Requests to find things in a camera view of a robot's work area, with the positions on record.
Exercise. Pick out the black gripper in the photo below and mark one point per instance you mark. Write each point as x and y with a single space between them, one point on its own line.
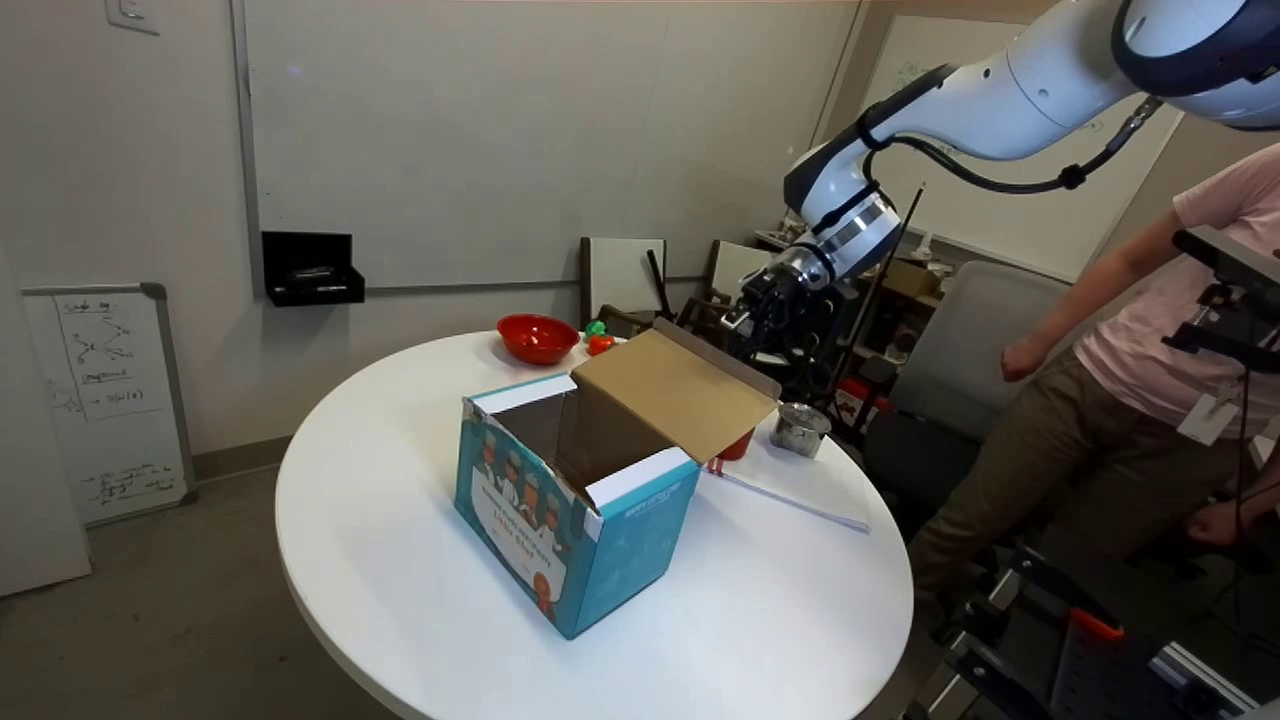
790 298

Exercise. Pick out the blue cardboard box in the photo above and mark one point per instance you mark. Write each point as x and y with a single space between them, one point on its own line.
584 560

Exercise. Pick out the person bare forearm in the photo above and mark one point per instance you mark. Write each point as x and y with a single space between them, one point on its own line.
1105 292

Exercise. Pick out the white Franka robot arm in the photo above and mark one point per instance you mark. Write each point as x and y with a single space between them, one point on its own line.
1043 83

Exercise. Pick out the person hand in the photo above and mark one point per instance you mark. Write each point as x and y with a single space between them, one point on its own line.
1220 523
1024 356

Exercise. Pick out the white framed panel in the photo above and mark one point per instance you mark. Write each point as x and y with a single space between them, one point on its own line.
741 266
623 273

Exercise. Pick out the small steel pot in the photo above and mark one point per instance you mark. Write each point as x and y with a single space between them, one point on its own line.
802 431

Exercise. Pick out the green and orange toy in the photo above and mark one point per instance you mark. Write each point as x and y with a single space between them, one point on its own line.
597 336

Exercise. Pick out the white cutting board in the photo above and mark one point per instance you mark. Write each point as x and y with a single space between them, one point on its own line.
802 489

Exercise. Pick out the grey chair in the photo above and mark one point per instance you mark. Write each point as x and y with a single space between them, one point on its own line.
964 345

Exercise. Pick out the person in pink shirt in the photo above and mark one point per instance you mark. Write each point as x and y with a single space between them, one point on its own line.
1161 373

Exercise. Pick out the white id badge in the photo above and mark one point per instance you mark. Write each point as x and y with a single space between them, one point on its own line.
1209 421

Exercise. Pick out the small leaning whiteboard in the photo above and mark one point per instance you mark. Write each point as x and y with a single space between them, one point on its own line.
105 403

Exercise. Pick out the large wall whiteboard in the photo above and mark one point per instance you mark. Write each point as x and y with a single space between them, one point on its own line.
533 133

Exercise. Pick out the black wall tray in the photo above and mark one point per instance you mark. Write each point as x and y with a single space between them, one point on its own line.
308 269

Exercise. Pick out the aluminium frame cart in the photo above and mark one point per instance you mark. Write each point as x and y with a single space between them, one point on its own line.
1065 666

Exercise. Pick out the black camera rig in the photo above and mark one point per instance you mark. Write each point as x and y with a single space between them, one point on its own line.
1226 313

